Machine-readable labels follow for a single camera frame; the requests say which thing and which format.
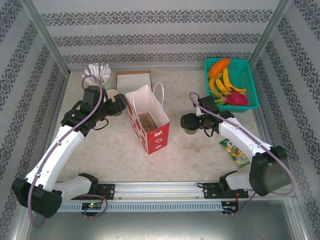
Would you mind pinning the green paper coffee cup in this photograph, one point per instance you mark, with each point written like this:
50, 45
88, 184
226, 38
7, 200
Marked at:
191, 132

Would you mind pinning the paper gift bag red prints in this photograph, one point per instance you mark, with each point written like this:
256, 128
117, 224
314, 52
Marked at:
157, 142

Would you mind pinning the brown pulp cup carrier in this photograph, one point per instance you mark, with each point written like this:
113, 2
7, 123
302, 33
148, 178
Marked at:
146, 121

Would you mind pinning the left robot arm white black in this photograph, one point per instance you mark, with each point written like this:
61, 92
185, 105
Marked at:
55, 155

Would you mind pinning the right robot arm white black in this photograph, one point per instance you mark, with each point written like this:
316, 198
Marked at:
240, 140

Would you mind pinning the stack of green paper cups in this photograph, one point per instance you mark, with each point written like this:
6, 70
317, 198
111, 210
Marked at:
112, 94

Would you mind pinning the bundle of wrapped straws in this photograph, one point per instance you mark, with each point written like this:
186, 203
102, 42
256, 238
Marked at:
97, 71

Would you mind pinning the pink dragon fruit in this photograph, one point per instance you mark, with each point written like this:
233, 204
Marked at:
236, 98

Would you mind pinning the yellow banana bunch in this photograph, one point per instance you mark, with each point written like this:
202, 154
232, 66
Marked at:
226, 80

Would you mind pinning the green candy bag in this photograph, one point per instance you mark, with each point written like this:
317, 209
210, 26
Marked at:
237, 155

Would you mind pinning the orange toy fruit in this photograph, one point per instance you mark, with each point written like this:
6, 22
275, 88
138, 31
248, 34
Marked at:
218, 66

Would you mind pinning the teal plastic basket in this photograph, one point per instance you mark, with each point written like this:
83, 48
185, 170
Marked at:
246, 75

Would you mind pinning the right circuit board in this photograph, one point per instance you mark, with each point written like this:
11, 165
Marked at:
230, 207

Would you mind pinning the circuit board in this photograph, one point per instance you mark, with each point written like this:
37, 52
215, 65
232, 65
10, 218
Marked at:
230, 207
92, 205

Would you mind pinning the left circuit board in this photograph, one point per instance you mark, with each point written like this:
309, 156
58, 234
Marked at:
92, 205

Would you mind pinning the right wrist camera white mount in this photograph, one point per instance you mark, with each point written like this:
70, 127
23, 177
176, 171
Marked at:
199, 110

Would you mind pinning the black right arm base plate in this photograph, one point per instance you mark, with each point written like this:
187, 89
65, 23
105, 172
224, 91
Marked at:
210, 191

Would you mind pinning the aluminium mounting rail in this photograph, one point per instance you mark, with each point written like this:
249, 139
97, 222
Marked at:
155, 190

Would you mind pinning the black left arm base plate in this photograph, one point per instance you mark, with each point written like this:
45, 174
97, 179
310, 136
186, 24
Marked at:
107, 191

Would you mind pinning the left aluminium frame post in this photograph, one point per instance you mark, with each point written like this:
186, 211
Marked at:
37, 22

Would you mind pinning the aluminium frame post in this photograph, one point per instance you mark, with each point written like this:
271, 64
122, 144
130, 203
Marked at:
37, 22
270, 30

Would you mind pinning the right aluminium frame post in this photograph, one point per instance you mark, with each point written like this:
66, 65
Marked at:
270, 30

